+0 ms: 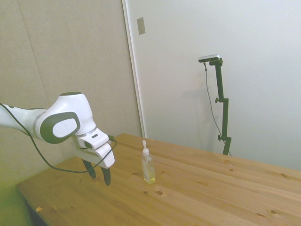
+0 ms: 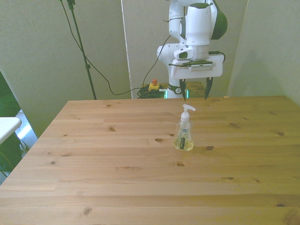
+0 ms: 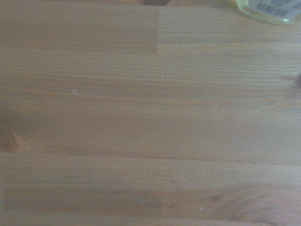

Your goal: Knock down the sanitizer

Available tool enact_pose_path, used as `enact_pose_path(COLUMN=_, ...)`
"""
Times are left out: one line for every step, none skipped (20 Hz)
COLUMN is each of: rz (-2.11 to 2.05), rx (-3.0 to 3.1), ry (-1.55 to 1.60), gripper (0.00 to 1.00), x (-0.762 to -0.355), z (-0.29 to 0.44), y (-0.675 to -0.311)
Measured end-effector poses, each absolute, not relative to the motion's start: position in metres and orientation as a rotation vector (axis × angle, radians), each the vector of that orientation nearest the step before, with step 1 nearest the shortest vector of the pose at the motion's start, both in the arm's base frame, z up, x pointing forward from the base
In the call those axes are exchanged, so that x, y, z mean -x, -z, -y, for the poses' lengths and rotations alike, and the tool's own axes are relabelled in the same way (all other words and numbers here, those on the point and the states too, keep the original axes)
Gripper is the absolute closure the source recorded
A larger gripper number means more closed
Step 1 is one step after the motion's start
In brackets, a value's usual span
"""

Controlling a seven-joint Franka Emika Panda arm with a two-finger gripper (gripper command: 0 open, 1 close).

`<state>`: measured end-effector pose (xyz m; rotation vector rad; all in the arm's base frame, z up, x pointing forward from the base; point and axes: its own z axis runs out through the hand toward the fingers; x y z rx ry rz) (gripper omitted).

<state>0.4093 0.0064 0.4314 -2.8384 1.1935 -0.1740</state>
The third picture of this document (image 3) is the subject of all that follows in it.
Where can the clear hand sanitizer pump bottle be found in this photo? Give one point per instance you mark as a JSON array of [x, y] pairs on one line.
[[270, 8]]

